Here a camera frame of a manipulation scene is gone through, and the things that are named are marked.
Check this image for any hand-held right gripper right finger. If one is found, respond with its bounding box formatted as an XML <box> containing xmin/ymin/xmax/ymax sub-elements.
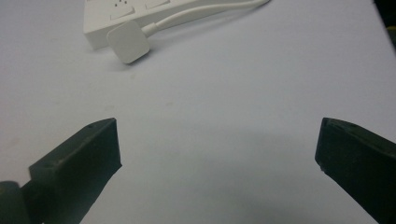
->
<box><xmin>314</xmin><ymin>117</ymin><xmax>396</xmax><ymax>224</ymax></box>

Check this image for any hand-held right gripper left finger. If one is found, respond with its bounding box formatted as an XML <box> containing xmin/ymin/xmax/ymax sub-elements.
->
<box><xmin>21</xmin><ymin>117</ymin><xmax>123</xmax><ymax>224</ymax></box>

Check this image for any white power plug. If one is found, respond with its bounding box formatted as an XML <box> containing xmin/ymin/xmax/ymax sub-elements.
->
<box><xmin>106</xmin><ymin>20</ymin><xmax>151</xmax><ymax>65</ymax></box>

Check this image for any white power strip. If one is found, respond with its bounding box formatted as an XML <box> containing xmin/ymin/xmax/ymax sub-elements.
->
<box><xmin>82</xmin><ymin>0</ymin><xmax>260</xmax><ymax>51</ymax></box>

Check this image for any white power cable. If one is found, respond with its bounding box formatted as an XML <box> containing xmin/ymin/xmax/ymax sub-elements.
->
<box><xmin>141</xmin><ymin>0</ymin><xmax>271</xmax><ymax>37</ymax></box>

